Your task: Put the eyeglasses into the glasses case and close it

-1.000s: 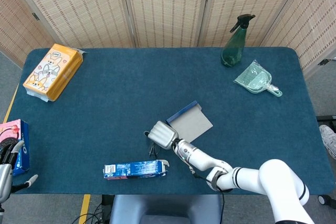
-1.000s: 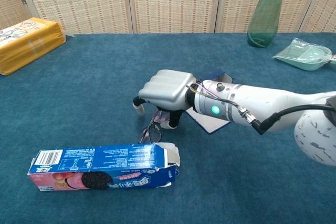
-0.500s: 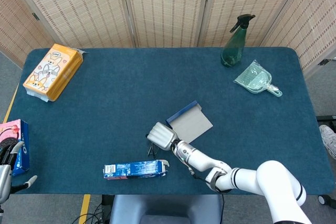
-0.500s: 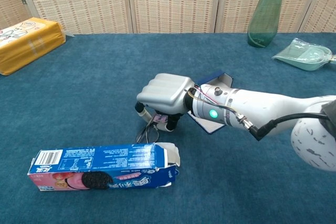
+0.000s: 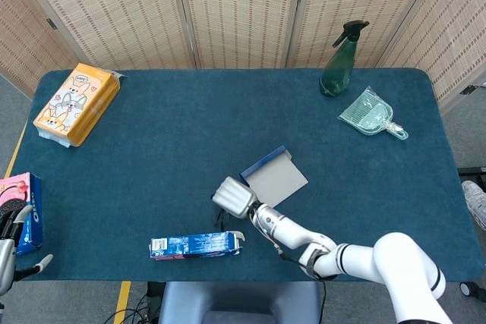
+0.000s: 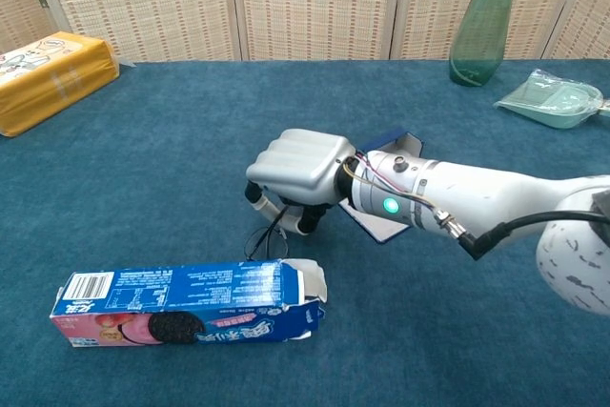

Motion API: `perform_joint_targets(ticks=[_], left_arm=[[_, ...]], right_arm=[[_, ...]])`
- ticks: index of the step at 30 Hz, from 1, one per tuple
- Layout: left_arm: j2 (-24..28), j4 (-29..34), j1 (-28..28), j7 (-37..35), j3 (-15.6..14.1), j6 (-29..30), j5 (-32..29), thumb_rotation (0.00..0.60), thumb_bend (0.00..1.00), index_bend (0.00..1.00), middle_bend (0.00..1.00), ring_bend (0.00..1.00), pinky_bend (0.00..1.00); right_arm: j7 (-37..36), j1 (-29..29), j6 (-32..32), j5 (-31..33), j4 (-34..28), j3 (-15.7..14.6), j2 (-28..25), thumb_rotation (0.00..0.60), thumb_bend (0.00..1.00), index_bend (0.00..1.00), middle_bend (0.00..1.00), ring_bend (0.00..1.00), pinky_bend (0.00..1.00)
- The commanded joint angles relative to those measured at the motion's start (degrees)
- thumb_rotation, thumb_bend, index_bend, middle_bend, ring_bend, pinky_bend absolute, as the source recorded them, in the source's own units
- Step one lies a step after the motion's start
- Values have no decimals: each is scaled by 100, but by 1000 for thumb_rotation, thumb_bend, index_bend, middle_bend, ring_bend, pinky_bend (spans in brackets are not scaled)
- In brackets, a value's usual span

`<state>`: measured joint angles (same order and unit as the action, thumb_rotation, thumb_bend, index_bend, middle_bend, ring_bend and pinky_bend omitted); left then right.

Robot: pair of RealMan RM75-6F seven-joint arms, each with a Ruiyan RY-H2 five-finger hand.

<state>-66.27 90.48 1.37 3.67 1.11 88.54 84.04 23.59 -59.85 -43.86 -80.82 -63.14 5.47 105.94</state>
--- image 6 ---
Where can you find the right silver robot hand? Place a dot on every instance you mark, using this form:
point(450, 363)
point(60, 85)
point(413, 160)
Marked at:
point(300, 164)

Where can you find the thin metal eyeglasses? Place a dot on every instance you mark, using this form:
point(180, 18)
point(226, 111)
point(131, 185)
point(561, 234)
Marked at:
point(259, 242)

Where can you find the blue and white glasses case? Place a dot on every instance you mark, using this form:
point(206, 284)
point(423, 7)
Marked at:
point(402, 144)

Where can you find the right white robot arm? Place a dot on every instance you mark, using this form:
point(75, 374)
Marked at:
point(476, 188)

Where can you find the blue felt table cover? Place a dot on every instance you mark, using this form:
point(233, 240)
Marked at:
point(167, 178)

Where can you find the bamboo folding screen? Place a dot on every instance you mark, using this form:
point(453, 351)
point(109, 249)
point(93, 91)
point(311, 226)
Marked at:
point(314, 2)

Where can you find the opened blue cookie box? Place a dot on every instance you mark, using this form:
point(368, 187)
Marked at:
point(190, 288)

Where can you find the green spray bottle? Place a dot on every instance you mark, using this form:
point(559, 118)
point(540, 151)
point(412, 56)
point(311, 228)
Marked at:
point(481, 35)

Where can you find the mint green bagged dustpan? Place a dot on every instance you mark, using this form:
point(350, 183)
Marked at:
point(553, 102)

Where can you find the yellow tissue pack with dogs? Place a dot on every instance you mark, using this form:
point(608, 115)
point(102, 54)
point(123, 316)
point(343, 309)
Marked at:
point(47, 83)

